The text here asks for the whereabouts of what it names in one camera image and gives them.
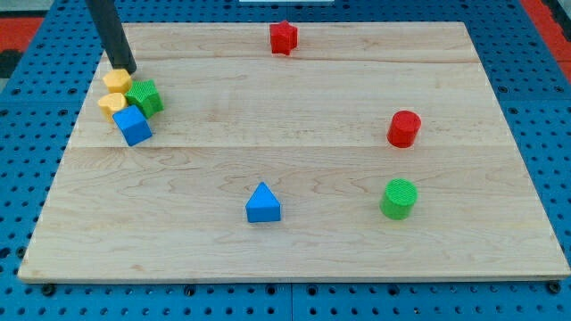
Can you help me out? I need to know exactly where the wooden board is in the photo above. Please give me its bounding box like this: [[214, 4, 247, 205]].
[[19, 22, 570, 284]]

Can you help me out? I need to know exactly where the blue triangle block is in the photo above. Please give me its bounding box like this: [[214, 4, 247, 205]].
[[245, 182, 281, 223]]

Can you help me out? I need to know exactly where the green cylinder block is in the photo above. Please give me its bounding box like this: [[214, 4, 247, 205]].
[[379, 178, 418, 220]]

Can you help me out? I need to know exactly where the red cylinder block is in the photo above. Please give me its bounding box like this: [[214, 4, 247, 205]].
[[386, 111, 422, 148]]

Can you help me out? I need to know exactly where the red star block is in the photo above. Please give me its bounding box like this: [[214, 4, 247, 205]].
[[269, 21, 299, 55]]

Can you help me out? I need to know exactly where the blue cube block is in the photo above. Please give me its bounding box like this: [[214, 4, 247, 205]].
[[112, 105, 153, 146]]

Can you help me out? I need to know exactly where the green star block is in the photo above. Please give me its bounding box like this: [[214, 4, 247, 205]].
[[125, 79, 164, 119]]

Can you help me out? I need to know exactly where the yellow heart block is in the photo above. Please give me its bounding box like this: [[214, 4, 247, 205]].
[[97, 93, 128, 123]]

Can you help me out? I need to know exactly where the yellow hexagon block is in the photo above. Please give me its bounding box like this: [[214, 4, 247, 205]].
[[103, 69, 133, 94]]

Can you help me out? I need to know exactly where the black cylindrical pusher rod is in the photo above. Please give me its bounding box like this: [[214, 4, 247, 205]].
[[86, 0, 137, 74]]

